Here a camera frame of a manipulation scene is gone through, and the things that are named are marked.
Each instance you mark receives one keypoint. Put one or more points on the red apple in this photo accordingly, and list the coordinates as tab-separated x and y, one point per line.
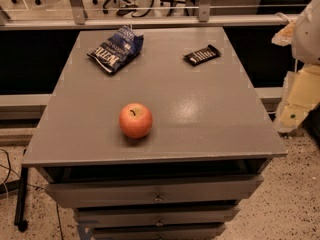
135	120

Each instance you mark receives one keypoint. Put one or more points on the grey metal railing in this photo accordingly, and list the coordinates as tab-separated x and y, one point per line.
83	14

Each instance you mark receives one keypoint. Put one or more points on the top grey drawer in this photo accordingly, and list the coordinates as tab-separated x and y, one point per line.
174	190

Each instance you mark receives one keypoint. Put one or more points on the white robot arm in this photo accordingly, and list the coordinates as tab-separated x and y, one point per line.
306	35

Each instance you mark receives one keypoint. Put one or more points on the middle grey drawer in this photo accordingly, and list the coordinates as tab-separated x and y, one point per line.
156	216

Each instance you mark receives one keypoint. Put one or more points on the black metal stand leg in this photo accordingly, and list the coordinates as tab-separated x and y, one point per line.
19	220

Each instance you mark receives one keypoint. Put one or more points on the grey drawer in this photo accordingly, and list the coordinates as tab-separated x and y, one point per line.
174	190
156	216
166	232

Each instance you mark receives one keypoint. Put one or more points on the bottom grey drawer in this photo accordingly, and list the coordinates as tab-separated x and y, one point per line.
166	232

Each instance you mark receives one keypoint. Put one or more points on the blue chip bag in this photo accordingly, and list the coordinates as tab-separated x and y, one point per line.
118	50

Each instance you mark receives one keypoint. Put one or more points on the grey drawer cabinet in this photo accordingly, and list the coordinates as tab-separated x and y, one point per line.
208	120

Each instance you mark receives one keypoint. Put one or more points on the black chocolate bar wrapper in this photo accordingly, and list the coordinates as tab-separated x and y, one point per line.
203	55

